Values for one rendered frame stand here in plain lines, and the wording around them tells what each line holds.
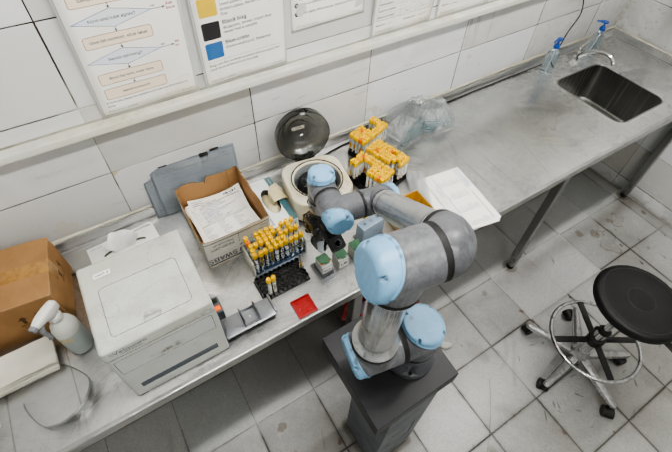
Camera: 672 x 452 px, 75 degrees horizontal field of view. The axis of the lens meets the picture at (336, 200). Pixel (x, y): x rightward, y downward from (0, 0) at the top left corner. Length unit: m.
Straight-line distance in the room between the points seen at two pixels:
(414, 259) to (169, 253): 0.76
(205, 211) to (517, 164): 1.33
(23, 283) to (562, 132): 2.20
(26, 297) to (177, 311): 0.50
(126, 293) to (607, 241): 2.77
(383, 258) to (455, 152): 1.34
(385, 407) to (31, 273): 1.09
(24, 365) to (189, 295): 0.58
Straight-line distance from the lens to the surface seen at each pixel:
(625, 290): 2.15
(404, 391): 1.33
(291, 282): 1.49
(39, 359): 1.59
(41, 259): 1.59
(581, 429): 2.55
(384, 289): 0.74
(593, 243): 3.18
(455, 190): 1.84
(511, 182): 1.98
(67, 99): 1.45
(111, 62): 1.40
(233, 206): 1.66
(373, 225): 1.55
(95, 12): 1.33
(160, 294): 1.23
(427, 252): 0.76
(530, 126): 2.30
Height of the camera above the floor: 2.19
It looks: 49 degrees down
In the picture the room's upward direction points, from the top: 3 degrees clockwise
